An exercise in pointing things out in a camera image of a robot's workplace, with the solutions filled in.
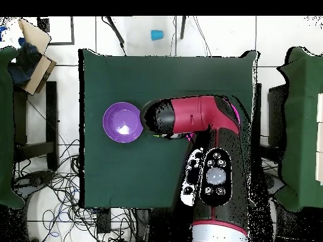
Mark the blue cup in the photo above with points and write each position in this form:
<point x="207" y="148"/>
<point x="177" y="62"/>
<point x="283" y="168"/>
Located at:
<point x="157" y="35"/>

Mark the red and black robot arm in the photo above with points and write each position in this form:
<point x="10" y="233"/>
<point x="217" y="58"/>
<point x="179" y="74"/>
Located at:
<point x="196" y="113"/>

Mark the white box stack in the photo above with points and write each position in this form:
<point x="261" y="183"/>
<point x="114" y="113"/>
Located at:
<point x="320" y="138"/>

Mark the wide purple bowl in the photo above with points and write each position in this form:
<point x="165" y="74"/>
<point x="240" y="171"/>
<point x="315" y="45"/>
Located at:
<point x="121" y="118"/>

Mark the dark green table cloth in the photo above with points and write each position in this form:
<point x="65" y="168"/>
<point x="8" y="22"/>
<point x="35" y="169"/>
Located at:
<point x="126" y="171"/>

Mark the black power adapter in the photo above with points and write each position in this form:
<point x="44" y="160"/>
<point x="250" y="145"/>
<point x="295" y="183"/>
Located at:
<point x="104" y="221"/>

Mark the black tripod leg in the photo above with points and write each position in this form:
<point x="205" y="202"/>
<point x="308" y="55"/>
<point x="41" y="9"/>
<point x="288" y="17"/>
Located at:
<point x="116" y="31"/>
<point x="183" y="27"/>

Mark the cardboard box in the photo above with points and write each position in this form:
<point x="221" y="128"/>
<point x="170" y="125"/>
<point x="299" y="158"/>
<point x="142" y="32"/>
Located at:
<point x="40" y="73"/>

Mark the dark blue fabric bundle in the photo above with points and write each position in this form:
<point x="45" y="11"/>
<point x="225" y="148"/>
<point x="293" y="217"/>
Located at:
<point x="22" y="65"/>

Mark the green cloth covered table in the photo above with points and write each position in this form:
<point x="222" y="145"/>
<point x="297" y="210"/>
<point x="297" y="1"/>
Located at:
<point x="305" y="75"/>
<point x="5" y="126"/>

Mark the black stool frame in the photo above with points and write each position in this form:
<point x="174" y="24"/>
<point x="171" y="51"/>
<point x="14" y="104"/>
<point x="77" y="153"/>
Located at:
<point x="276" y="113"/>
<point x="51" y="113"/>

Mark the black square frame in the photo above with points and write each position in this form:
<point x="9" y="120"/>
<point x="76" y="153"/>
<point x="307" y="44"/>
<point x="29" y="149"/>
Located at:
<point x="72" y="30"/>

